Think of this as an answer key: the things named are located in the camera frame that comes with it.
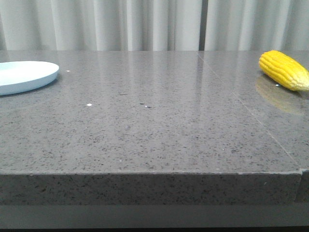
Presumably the yellow corn cob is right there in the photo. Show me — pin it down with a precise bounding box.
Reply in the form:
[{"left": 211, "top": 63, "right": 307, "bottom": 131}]
[{"left": 259, "top": 50, "right": 309, "bottom": 91}]

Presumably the light blue round plate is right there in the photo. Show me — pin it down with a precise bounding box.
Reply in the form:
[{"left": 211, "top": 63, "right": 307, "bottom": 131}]
[{"left": 0, "top": 61, "right": 59, "bottom": 96}]

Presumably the grey right curtain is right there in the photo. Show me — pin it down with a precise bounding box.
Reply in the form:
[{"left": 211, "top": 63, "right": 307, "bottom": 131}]
[{"left": 204, "top": 0, "right": 309, "bottom": 51}]

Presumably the grey curtain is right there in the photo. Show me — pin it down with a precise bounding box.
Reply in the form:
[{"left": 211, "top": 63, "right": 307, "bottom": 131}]
[
  {"left": 204, "top": 0, "right": 309, "bottom": 51},
  {"left": 0, "top": 0, "right": 204, "bottom": 51}
]

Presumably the grey left curtain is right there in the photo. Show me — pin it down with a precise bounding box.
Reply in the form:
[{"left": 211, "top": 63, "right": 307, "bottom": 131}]
[{"left": 0, "top": 0, "right": 204, "bottom": 51}]

